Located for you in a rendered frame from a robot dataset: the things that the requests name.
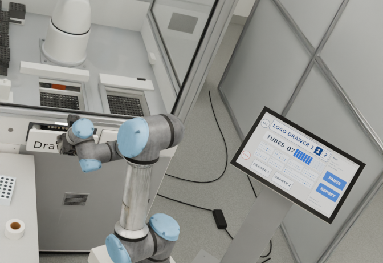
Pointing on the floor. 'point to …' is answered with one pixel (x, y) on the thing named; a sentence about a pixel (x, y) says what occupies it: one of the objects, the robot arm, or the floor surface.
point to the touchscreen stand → (253, 230)
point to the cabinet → (78, 199)
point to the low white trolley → (20, 210)
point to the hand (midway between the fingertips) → (65, 142)
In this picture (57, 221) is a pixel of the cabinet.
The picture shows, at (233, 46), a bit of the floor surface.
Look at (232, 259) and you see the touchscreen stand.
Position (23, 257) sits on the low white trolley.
